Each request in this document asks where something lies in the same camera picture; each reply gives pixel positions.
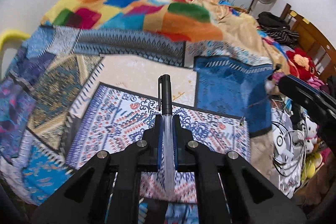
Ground colourful checkered blanket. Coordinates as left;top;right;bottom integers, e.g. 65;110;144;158
41;0;289;74

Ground red plush toy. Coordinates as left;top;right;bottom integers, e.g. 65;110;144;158
286;48;315;81

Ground black cap clear pen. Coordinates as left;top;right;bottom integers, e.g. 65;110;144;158
158;74;175;200

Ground wooden headboard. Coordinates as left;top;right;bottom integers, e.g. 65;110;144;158
280;3;335;82

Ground white hello kitty plush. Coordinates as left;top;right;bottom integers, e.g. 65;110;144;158
304;117;318;154

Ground yellow foam bed rail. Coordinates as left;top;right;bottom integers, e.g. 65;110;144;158
0;29;31;50

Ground black striped clothing pile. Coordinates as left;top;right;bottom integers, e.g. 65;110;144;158
257;11;299;48

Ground tangled black white cables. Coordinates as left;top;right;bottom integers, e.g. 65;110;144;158
270;100;308;177

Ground yellow plush toy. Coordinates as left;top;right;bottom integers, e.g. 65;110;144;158
301;152;323;180

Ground patchwork blue bedsheet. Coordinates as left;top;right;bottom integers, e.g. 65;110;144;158
1;26;274;223

